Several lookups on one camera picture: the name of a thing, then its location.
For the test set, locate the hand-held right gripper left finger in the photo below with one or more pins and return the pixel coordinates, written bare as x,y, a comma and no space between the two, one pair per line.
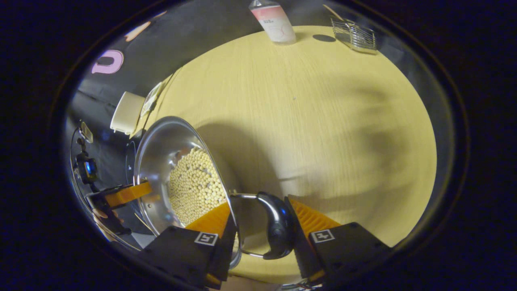
227,254

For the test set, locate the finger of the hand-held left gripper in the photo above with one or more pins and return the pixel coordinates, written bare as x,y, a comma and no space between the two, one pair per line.
129,193

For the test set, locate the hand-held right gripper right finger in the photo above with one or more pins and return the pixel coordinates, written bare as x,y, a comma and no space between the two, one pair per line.
303,254

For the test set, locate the black induction cooktop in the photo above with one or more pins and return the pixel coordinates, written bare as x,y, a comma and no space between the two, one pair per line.
130,161

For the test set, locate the steel pot with beans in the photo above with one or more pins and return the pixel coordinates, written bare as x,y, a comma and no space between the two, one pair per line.
161,161

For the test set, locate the white toaster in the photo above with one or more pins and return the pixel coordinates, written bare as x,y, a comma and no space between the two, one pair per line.
127,113

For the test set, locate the black backdrop cloth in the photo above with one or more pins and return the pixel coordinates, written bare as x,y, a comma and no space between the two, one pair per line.
181,40

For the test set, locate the black bottle cap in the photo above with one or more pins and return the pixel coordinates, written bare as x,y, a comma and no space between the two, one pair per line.
324,38

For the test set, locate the clear glass cup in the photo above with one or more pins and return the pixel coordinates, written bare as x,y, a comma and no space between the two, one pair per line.
357,37

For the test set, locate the clear bottle with pink label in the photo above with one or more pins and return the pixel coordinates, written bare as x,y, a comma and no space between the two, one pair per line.
276,24

